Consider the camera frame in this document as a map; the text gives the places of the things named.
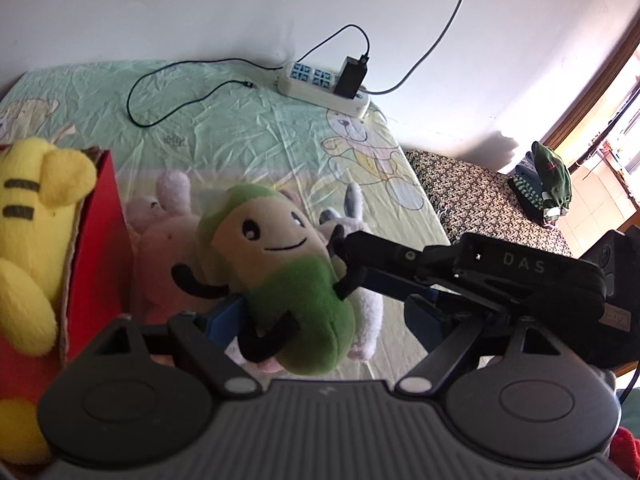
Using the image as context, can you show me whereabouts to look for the red cardboard box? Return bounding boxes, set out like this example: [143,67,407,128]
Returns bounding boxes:
[0,145,135,466]

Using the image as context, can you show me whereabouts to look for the red cloth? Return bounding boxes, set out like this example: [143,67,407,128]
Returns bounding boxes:
[607,427,640,480]

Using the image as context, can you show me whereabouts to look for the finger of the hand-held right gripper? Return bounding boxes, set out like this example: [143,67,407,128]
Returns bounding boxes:
[361,268,501,317]
[331,230,427,272]

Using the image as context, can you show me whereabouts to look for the green bean plush toy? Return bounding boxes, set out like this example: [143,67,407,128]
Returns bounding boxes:
[171,183,368,376]

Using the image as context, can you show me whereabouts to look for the floral patterned cloth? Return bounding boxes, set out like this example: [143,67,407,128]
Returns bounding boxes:
[404,149,573,261]

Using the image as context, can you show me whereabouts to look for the white power strip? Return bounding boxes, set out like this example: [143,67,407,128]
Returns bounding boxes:
[276,61,371,119]

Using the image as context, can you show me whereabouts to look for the pink bear plush toy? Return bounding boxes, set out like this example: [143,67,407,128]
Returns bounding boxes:
[125,170,286,373]

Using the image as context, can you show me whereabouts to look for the black power adapter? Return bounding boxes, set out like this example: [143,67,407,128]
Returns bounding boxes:
[334,56,370,99]

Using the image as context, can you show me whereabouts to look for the printed bed sheet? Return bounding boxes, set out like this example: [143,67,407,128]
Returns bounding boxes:
[0,59,451,376]

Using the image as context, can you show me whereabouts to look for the grey power strip cable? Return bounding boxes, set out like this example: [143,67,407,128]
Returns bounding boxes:
[367,0,487,96]

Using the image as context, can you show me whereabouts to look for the black charging cable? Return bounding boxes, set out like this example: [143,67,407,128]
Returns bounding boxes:
[127,23,372,129]

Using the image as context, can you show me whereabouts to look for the wooden door frame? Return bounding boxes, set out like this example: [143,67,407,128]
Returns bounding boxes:
[542,25,640,153]

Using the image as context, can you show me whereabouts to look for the yellow plush toy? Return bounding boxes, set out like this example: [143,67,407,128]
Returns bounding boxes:
[0,137,98,466]

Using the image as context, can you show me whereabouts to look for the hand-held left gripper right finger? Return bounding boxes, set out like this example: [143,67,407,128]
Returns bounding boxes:
[394,294,568,395]

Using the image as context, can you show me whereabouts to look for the green garment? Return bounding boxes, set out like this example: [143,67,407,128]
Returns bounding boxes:
[531,141,573,211]

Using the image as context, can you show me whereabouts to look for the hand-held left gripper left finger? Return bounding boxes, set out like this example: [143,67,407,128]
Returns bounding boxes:
[117,299,262,395]

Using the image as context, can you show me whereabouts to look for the dark striped folded clothes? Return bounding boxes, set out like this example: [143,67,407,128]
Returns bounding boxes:
[507,162,563,228]

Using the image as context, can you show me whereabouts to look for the white rabbit plush toy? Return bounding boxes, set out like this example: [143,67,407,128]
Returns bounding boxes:
[317,182,385,362]

